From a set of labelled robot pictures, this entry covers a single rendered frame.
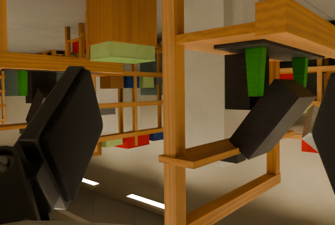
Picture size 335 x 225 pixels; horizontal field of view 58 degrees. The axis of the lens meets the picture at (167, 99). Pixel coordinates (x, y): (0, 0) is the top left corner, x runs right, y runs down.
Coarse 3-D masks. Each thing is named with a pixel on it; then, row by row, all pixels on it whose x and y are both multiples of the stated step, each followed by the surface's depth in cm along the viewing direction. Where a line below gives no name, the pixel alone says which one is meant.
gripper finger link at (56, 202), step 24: (72, 72) 11; (48, 96) 9; (72, 96) 10; (96, 96) 12; (48, 120) 9; (72, 120) 10; (96, 120) 12; (24, 144) 8; (48, 144) 8; (72, 144) 10; (96, 144) 12; (48, 168) 9; (72, 168) 10; (48, 192) 9; (72, 192) 10
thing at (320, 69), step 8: (320, 64) 506; (328, 64) 538; (280, 72) 551; (288, 72) 542; (312, 72) 525; (320, 72) 507; (328, 72) 506; (320, 80) 507; (320, 88) 507; (320, 96) 508; (312, 104) 512; (320, 104) 504; (304, 112) 529; (296, 136) 531; (304, 144) 532; (312, 152) 524
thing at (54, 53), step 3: (45, 51) 841; (48, 51) 830; (51, 51) 815; (54, 51) 813; (63, 51) 841; (42, 54) 855; (45, 54) 852; (48, 54) 907; (51, 54) 815; (54, 54) 813; (57, 54) 819; (60, 54) 825; (63, 54) 832; (75, 54) 864; (78, 54) 864; (78, 57) 868
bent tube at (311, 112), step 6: (312, 108) 22; (318, 108) 22; (306, 114) 22; (312, 114) 21; (306, 120) 21; (312, 120) 20; (306, 126) 20; (312, 126) 20; (306, 132) 20; (306, 138) 19; (312, 138) 19; (312, 144) 19
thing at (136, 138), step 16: (80, 32) 496; (80, 48) 497; (160, 48) 640; (160, 64) 703; (112, 80) 555; (128, 80) 577; (144, 80) 611; (160, 80) 649; (160, 96) 704; (112, 112) 551; (160, 112) 704; (160, 128) 636; (112, 144) 550; (128, 144) 578; (144, 144) 612
